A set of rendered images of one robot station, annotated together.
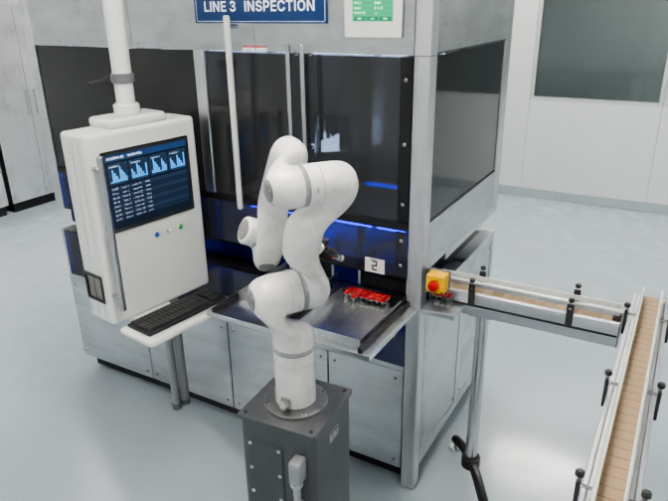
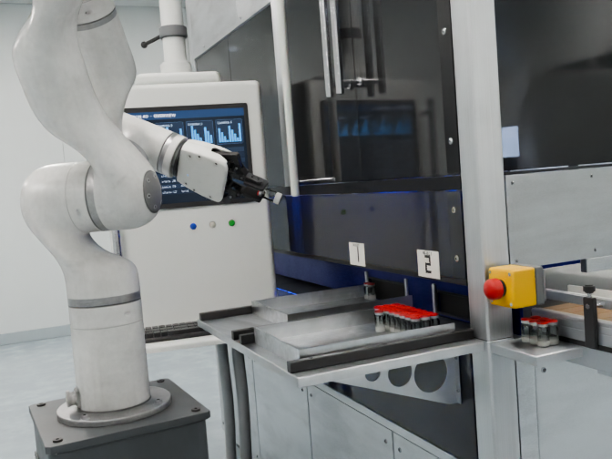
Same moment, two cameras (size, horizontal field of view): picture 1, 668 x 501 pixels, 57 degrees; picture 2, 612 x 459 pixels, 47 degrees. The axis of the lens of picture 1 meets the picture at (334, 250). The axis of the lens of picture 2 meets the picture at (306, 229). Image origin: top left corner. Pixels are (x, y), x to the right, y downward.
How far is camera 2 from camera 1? 142 cm
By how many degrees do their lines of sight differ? 40
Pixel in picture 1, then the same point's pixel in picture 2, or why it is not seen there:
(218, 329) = (300, 393)
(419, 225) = (473, 171)
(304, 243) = (21, 65)
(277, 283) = (53, 169)
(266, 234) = not seen: hidden behind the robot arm
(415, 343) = (487, 418)
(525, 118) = not seen: outside the picture
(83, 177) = not seen: hidden behind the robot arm
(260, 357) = (334, 440)
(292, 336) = (68, 263)
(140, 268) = (164, 267)
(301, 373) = (88, 339)
